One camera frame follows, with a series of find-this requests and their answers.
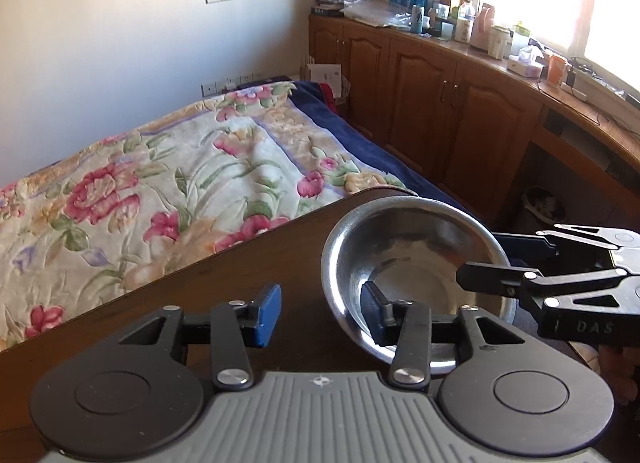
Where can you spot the floral bed cover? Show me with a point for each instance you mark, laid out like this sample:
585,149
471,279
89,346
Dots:
130,209

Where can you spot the wooden cabinet counter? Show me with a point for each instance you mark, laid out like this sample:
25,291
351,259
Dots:
480,133

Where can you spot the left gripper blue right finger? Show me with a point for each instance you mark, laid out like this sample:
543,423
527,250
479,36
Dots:
407,327

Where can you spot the right hand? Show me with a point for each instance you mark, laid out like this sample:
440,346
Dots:
617,367

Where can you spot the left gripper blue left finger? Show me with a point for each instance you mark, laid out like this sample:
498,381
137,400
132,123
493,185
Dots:
237,326

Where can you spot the pink bottle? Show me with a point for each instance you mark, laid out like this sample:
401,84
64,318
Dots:
483,22

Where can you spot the small steel bowl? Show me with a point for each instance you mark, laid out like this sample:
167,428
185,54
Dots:
411,248

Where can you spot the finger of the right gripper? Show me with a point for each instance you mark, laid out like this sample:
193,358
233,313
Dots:
514,244
493,280

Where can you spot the white paper bag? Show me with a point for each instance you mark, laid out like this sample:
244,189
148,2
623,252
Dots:
329,74

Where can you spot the orange cup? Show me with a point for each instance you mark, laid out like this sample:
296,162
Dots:
557,67

